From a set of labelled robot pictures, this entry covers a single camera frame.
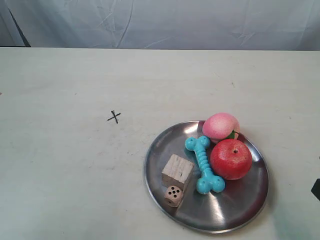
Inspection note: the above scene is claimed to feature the turquoise rubber bone toy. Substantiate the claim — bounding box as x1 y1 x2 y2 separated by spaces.
184 135 226 195

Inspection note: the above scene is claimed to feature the light wooden block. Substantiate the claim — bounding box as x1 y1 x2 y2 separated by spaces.
161 154 195 191

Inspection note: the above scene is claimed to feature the black cross mark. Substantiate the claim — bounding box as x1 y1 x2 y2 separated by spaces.
107 110 121 124

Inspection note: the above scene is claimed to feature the red toy apple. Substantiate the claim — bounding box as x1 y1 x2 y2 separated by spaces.
209 139 253 180

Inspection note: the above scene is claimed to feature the round metal plate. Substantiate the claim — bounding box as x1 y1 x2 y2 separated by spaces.
144 120 270 234

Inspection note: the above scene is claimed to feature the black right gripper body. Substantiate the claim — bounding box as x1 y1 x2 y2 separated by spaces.
311 178 320 200

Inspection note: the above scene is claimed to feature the white backdrop cloth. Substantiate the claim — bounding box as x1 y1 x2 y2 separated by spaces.
0 0 320 51

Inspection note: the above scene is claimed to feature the pink toy peach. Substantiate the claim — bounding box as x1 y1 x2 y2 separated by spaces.
202 112 240 144

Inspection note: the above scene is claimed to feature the small wooden die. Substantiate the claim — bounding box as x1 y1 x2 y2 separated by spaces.
164 185 184 208

